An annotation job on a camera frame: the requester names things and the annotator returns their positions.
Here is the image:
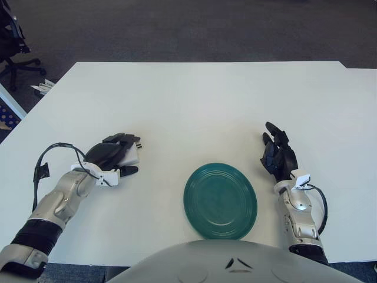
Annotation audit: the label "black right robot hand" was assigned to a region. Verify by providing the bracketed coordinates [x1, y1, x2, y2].
[259, 121, 298, 182]

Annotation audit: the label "green round plate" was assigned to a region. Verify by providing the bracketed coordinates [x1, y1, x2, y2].
[183, 162, 259, 241]

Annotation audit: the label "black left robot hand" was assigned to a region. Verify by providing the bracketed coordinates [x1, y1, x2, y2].
[85, 132, 141, 177]

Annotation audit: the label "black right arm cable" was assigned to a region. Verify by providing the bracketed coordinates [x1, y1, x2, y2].
[307, 184, 328, 235]

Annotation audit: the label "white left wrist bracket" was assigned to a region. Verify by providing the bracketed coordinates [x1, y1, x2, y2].
[70, 161, 121, 187]

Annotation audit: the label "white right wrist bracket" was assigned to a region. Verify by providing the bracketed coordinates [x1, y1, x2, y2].
[294, 173, 312, 189]

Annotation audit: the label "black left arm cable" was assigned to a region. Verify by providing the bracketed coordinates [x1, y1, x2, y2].
[31, 142, 118, 213]

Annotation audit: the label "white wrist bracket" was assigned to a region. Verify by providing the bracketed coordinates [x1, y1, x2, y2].
[294, 173, 312, 189]
[70, 161, 121, 187]

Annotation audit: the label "white paper scraps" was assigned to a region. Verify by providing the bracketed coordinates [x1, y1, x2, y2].
[31, 78, 55, 96]

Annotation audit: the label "white panel edge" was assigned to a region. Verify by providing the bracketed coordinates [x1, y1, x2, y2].
[0, 84, 27, 119]

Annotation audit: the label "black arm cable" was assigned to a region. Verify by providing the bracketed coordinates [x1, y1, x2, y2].
[31, 142, 118, 213]
[307, 184, 328, 235]

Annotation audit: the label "blue dotted box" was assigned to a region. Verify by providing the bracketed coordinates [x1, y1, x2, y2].
[0, 98, 23, 132]

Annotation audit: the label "black office chair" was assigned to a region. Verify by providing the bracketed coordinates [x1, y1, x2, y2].
[0, 0, 47, 92]

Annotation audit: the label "grey robot torso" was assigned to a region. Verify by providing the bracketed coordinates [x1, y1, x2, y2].
[105, 239, 368, 283]

